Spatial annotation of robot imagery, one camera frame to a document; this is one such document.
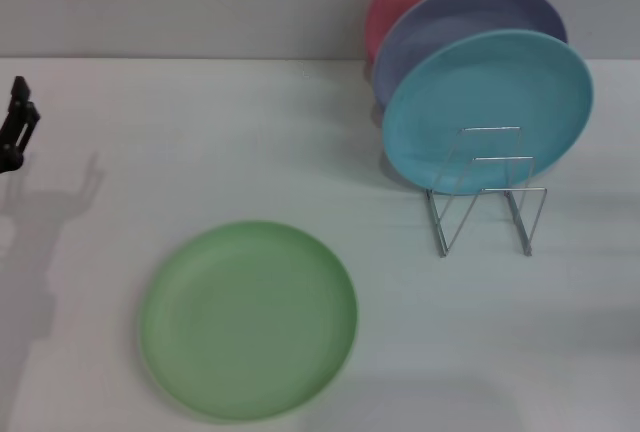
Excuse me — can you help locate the purple round plate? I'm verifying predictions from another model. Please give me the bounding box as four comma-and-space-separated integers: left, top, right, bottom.
372, 0, 569, 109

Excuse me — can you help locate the green round plate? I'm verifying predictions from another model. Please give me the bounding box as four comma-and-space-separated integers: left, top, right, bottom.
137, 220, 360, 424

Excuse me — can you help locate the light blue round plate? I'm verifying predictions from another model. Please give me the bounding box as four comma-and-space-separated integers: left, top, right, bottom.
382, 29, 595, 197

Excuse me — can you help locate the silver wire plate rack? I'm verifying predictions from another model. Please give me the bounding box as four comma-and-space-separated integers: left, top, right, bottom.
424, 125, 548, 258

